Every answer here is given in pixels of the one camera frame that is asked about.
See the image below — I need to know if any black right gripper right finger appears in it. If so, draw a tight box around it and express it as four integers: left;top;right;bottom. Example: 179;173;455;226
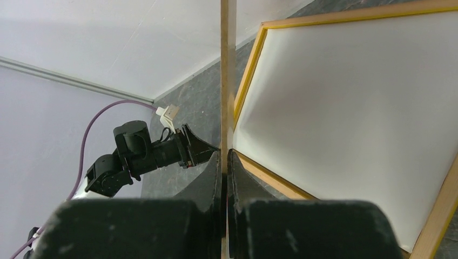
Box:
227;151;403;258

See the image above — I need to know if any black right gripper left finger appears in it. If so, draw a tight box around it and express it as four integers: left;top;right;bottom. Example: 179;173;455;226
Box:
31;152;222;258

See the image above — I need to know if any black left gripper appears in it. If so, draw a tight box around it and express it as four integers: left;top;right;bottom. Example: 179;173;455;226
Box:
113;120;219;180

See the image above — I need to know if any brown cardboard backing board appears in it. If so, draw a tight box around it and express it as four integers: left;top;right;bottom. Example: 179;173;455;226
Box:
220;0;237;175

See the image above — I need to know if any yellow wooden picture frame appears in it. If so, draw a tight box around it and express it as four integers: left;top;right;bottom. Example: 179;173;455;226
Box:
234;1;457;258

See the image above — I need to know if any building and sky photo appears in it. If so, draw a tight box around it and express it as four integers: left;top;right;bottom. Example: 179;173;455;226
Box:
233;10;457;252

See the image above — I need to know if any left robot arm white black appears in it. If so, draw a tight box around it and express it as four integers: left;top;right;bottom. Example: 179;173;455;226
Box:
25;120;221;258

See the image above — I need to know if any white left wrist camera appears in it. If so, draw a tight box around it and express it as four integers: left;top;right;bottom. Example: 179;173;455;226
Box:
156;104;179;134

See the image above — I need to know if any aluminium corner post left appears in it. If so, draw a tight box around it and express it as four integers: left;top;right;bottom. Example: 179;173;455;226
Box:
1;56;154;105

